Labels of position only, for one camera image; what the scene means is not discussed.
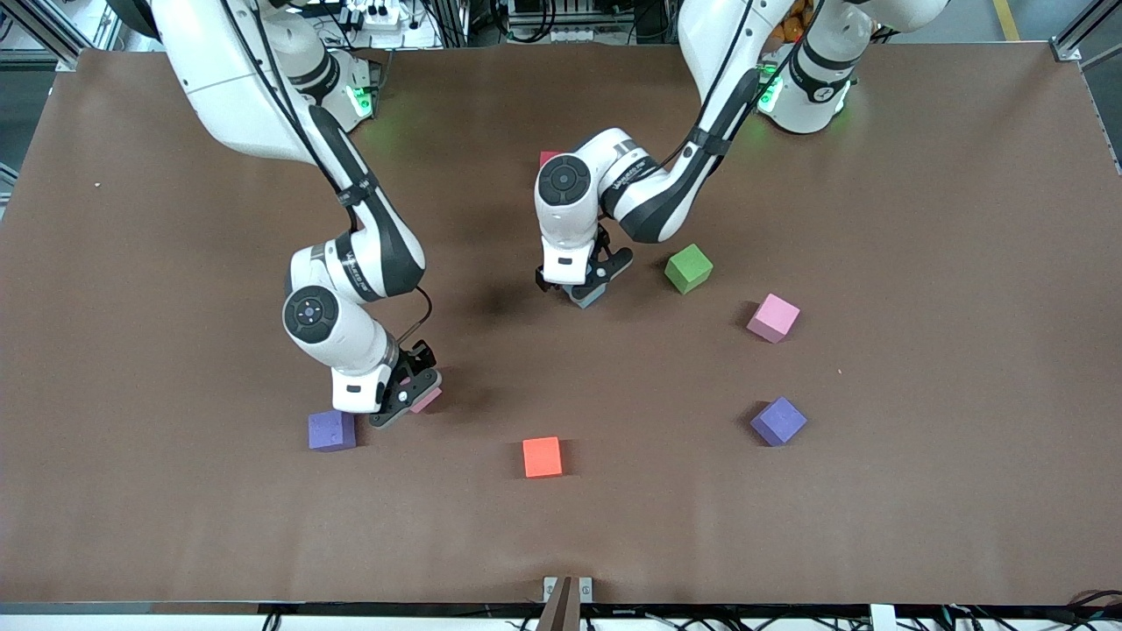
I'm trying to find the small metal bracket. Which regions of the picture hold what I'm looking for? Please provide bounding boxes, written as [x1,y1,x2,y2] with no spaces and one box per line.
[543,576,594,604]

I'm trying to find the orange snack bags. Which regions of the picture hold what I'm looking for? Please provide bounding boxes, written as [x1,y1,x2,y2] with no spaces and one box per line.
[770,0,809,46]

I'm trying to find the dark equipment rack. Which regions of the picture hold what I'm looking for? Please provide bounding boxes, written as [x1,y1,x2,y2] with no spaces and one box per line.
[504,0,680,45]

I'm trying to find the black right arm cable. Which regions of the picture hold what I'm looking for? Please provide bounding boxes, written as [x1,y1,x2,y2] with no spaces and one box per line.
[399,285,434,344]

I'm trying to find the brown wooden strip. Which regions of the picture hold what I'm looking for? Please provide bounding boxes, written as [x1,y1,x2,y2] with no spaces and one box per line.
[536,576,583,631]

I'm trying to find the white power strip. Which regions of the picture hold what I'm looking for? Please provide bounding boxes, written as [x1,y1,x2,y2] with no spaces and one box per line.
[340,0,439,50]

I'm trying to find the orange foam block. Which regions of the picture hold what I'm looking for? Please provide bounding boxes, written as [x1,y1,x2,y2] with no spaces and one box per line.
[522,436,564,479]

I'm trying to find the purple foam block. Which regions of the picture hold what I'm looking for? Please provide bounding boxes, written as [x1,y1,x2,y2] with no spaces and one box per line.
[308,408,358,453]
[749,396,808,448]

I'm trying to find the green foam block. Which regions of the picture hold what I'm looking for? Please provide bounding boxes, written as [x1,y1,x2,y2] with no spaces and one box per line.
[664,244,714,295]

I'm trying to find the aluminium frame profile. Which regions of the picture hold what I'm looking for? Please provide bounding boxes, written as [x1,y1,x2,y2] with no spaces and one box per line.
[0,0,124,71]
[1052,0,1122,67]

